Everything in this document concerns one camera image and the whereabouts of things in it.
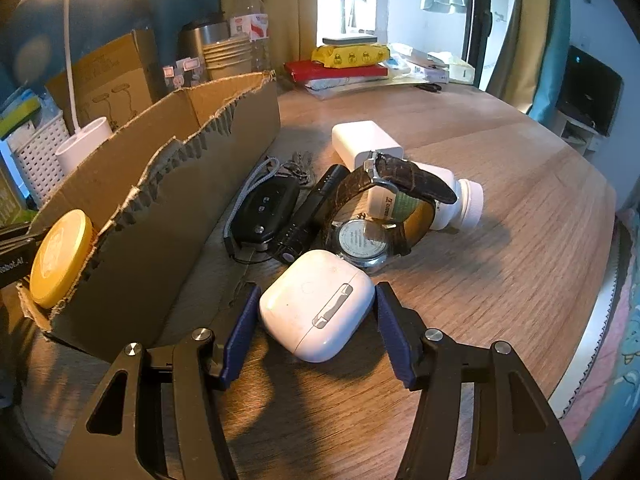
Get yellow lid jar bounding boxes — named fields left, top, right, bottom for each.
left=29, top=209, right=96, bottom=309

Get white earbuds case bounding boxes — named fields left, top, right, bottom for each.
left=259, top=249, right=374, bottom=363

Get brown leather strap watch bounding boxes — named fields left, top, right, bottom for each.
left=322, top=152, right=458, bottom=272

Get white pill bottle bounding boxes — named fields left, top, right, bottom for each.
left=365, top=159, right=485, bottom=232

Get black flashlight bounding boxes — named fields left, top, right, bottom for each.
left=269, top=164, right=349, bottom=264

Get black car key fob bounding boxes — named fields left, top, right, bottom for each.
left=231, top=176, right=299, bottom=250

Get white power adapter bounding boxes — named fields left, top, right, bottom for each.
left=331, top=120, right=405, bottom=171

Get green snack bag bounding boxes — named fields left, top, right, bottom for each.
left=0, top=158, right=36, bottom=228

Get white plastic basket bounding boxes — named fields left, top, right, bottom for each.
left=6, top=112, right=70, bottom=207

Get white desk lamp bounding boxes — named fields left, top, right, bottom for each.
left=19, top=0, right=141, bottom=176

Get blue cartoon blanket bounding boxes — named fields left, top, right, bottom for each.
left=573, top=210, right=639, bottom=479

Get yellow green sponge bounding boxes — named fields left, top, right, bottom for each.
left=0, top=96, right=41, bottom=139

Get lamp packaging cardboard box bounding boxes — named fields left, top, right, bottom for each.
left=72, top=29, right=167, bottom=130

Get patterned glass jar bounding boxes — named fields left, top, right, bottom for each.
left=163, top=58, right=207, bottom=92

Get stainless steel kettle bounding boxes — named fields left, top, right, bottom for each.
left=177, top=12, right=230, bottom=60

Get stack of paper cups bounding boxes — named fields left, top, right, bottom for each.
left=202, top=35, right=252, bottom=80

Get white computer desk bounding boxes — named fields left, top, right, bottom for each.
left=549, top=110, right=608, bottom=159

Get teal curtain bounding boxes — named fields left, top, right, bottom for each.
left=528, top=0, right=570, bottom=129

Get clear plastic water bottle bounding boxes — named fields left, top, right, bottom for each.
left=229, top=0, right=271, bottom=72

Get red book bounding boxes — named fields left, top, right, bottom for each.
left=284, top=60, right=387, bottom=82

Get black scissors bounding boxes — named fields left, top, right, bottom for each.
left=416, top=82, right=442, bottom=93

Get black monitor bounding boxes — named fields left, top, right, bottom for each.
left=556, top=46, right=623, bottom=136

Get white box stack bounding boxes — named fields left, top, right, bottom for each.
left=390, top=42, right=475, bottom=84

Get yellow tissue pack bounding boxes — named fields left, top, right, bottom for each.
left=311, top=44, right=390, bottom=68

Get small device on tissue pack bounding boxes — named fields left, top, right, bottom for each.
left=322, top=34, right=378, bottom=47

